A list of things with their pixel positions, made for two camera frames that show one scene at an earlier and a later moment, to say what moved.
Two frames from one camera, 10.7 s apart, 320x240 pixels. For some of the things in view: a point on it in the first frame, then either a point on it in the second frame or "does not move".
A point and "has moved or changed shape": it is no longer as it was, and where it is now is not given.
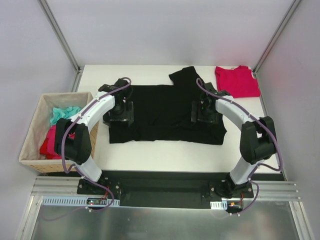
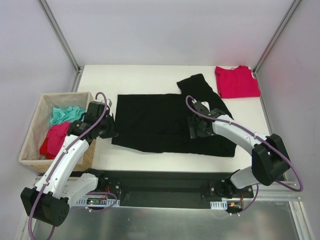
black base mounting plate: (165, 189) does not move
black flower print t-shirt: (163, 115) has moved or changed shape
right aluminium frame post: (292, 9) does not move
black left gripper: (119, 118) to (110, 127)
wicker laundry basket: (31, 157) does not move
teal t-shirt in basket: (63, 112) does not move
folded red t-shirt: (239, 82) does not move
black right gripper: (204, 117) to (192, 128)
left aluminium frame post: (64, 41) does not move
